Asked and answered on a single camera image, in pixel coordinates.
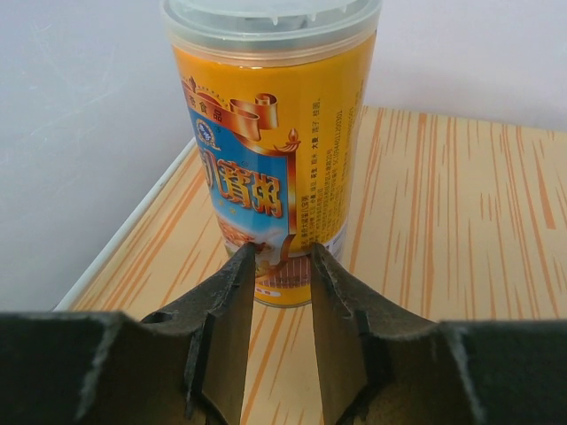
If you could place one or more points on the yellow porridge can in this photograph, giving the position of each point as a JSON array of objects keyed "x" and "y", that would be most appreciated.
[{"x": 274, "y": 91}]

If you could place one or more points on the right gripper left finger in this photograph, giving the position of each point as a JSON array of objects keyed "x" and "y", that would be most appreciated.
[{"x": 182, "y": 364}]

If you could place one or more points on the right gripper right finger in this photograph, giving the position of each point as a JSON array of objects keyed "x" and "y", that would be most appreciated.
[{"x": 378, "y": 363}]

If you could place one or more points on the wooden cube cabinet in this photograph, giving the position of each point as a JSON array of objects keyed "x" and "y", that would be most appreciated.
[{"x": 451, "y": 218}]

